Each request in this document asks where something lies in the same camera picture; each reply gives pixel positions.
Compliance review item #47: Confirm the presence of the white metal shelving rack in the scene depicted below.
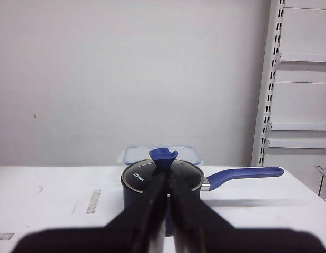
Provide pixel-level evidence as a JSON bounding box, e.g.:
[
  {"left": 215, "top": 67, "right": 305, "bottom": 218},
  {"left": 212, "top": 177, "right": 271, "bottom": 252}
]
[{"left": 251, "top": 1, "right": 326, "bottom": 194}]

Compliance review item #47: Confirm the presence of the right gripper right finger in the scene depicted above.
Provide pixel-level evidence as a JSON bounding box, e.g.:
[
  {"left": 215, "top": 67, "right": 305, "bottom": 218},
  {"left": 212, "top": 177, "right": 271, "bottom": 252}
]
[{"left": 167, "top": 168, "right": 326, "bottom": 253}]

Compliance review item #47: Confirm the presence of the clear plastic container blue rim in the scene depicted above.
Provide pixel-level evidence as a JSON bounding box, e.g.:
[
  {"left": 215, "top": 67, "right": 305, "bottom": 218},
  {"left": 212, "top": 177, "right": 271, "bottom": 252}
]
[{"left": 116, "top": 146, "right": 202, "bottom": 165}]

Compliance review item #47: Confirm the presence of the dark blue saucepan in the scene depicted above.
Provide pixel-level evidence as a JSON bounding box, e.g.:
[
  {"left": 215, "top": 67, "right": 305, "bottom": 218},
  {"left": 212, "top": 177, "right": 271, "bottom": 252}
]
[{"left": 122, "top": 167, "right": 284, "bottom": 236}]

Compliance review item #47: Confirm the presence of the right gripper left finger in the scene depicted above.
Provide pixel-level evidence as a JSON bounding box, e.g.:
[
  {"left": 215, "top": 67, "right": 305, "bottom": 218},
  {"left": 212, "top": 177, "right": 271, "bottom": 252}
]
[{"left": 13, "top": 173, "right": 169, "bottom": 252}]

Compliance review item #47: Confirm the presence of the glass pot lid blue knob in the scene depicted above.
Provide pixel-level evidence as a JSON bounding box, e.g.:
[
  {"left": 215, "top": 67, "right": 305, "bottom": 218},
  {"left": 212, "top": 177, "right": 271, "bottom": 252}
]
[{"left": 121, "top": 148, "right": 205, "bottom": 193}]

